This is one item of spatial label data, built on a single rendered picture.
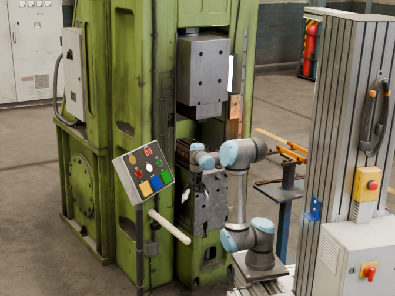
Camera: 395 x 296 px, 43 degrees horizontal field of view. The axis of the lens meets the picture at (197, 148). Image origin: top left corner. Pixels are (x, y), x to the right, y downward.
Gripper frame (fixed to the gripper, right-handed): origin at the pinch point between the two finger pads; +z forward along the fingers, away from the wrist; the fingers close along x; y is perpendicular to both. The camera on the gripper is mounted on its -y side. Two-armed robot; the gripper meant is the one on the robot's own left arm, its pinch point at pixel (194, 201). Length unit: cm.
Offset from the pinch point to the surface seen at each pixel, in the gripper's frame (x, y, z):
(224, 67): 32, -53, -65
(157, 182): -18.7, -13.8, -7.4
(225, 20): 37, -69, -92
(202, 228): 18, -42, 42
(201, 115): 17, -47, -36
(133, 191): -34.1, -4.9, -7.8
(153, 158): -19.1, -23.8, -18.9
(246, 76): 57, -77, -54
